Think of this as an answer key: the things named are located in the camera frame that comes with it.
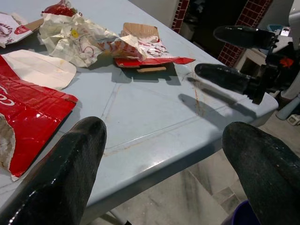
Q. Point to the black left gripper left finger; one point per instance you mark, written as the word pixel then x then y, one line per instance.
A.
pixel 58 173

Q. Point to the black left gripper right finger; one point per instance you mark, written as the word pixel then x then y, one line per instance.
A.
pixel 264 168

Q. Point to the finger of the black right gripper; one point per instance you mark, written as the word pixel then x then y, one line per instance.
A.
pixel 222 75
pixel 243 36

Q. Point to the purple rubbish bin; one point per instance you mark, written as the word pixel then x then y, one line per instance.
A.
pixel 243 214

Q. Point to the red brick tiled pillar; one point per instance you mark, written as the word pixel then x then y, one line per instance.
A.
pixel 180 14
pixel 246 21

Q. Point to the light blue table leg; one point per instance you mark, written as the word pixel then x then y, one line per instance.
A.
pixel 289 107

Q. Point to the flattened red cardboard box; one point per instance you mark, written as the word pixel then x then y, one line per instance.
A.
pixel 32 117

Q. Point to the small brown cardboard strip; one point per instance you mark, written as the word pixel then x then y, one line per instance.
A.
pixel 151 69

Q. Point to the torn red white cardboard box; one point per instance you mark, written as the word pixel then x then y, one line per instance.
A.
pixel 145 47

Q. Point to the flat white paper bag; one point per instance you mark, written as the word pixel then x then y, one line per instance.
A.
pixel 39 68

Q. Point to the crumpled white paper wrapper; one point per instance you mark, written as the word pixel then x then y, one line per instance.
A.
pixel 70 39

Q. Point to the brown cardboard flap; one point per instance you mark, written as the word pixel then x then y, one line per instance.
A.
pixel 35 24

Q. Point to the white paper box red print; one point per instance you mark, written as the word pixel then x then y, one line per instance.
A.
pixel 11 29

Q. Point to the shiny red plastic wrapper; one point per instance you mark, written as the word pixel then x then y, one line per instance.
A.
pixel 58 9

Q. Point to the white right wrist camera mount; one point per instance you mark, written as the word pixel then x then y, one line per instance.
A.
pixel 294 21

